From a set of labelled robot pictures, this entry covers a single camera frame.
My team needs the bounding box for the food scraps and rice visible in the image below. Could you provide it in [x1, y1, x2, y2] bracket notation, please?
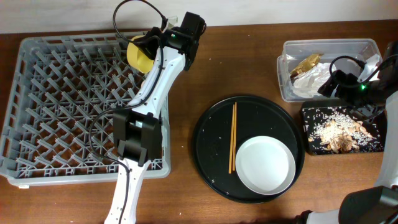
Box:
[306, 107, 382, 154]

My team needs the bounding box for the clear plastic storage bin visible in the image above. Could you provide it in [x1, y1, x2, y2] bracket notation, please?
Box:
[277, 39, 382, 103]

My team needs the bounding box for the grey plastic dishwasher rack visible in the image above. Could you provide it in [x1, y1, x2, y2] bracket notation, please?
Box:
[0, 30, 172, 187]

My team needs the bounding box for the black rectangular tray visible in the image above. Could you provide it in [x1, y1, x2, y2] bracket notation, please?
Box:
[299, 98, 389, 156]

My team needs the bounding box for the yellow bowl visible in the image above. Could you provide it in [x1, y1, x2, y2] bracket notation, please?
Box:
[126, 43, 154, 73]

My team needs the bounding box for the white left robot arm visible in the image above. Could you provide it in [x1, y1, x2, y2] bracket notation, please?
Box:
[105, 12, 206, 223]

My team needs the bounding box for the round black serving tray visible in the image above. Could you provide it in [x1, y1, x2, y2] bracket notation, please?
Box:
[192, 95, 305, 203]

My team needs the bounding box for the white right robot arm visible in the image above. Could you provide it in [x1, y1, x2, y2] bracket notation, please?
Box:
[296, 42, 397, 223]

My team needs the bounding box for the gold foil wrapper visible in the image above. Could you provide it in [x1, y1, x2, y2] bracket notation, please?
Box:
[290, 54, 323, 78]

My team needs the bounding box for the white round plate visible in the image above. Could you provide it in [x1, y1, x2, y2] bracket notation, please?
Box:
[236, 136, 296, 195]

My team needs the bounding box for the white napkin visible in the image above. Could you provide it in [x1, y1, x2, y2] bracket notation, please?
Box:
[290, 54, 381, 98]

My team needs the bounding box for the wooden chopstick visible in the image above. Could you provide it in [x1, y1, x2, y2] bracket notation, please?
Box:
[228, 104, 235, 174]
[232, 102, 237, 171]

